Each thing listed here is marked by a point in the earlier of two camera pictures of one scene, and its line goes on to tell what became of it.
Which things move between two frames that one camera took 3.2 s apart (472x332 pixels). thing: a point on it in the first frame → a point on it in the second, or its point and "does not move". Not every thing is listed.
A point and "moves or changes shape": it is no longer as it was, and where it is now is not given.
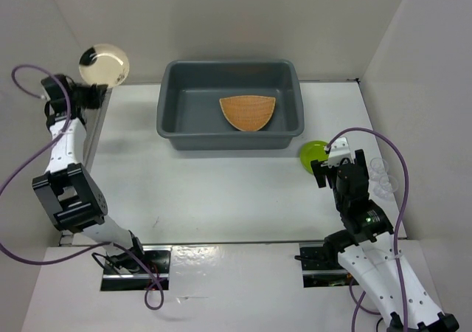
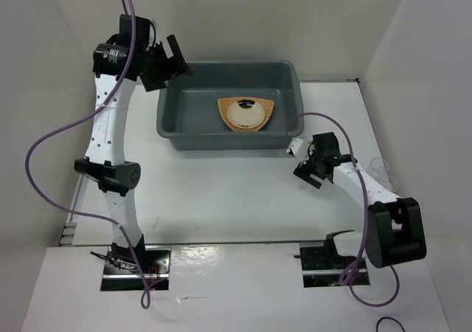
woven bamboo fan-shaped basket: x=248 y=113 does not move
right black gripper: x=318 y=172 → x=304 y=171
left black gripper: x=92 y=89 → x=173 y=66
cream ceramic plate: x=110 y=68 moves or changes shape
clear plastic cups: x=383 y=184 does not move
